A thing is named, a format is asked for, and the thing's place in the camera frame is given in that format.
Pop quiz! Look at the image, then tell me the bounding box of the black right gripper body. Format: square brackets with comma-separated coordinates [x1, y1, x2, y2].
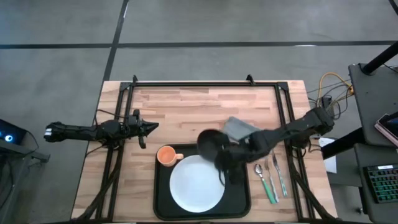
[216, 142, 251, 185]

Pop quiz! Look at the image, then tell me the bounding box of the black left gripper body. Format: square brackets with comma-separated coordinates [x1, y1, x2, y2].
[124, 108, 147, 149]

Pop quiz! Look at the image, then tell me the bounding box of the spoon with green handle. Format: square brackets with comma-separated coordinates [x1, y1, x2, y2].
[254, 164, 277, 205]

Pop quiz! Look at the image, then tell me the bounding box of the orange ceramic mug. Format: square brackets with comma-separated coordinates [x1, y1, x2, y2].
[156, 145, 185, 168]

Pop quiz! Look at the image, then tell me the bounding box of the black bowl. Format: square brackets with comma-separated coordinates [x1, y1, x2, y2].
[197, 129, 231, 162]

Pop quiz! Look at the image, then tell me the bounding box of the grey cloth napkin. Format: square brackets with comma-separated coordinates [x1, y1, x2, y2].
[222, 116, 262, 141]

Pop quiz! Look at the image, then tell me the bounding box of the white round plate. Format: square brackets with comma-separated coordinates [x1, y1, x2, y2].
[169, 154, 226, 214]

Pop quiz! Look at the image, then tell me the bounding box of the black plastic tray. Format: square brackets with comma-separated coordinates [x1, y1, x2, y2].
[152, 142, 252, 221]

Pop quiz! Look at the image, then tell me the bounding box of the white paper sheet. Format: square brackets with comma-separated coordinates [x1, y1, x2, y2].
[317, 136, 338, 174]

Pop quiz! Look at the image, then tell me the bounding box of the grey equipment stand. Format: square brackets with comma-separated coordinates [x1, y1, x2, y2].
[0, 138, 50, 224]

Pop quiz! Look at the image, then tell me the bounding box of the black box with blue light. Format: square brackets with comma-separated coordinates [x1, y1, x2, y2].
[0, 118, 27, 146]

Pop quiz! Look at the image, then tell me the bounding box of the dark grey keyboard desk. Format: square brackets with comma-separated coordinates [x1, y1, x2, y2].
[320, 127, 398, 224]

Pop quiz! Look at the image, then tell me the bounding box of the backlit black keyboard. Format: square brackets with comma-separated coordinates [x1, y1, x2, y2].
[363, 164, 398, 205]

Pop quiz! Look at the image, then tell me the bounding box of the pink cased tablet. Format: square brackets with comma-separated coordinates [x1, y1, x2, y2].
[374, 111, 398, 147]

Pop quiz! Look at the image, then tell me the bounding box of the black round pole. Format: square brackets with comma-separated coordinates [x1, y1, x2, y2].
[362, 41, 398, 75]

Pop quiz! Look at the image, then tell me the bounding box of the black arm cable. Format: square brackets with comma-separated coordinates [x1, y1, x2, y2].
[93, 108, 127, 125]

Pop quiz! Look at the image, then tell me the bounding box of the fork with patterned handle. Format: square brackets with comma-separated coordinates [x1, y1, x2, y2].
[264, 157, 280, 203]

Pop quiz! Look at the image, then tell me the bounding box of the knife with patterned handle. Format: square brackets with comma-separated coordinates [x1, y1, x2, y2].
[272, 151, 289, 197]

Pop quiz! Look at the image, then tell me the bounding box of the black aluminium table frame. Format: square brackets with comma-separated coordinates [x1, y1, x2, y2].
[76, 73, 338, 222]

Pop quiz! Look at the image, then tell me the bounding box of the black cable bundle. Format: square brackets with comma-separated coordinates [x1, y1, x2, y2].
[306, 79, 354, 121]

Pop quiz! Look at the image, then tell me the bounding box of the yellow cable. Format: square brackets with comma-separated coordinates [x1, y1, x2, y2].
[316, 72, 354, 108]

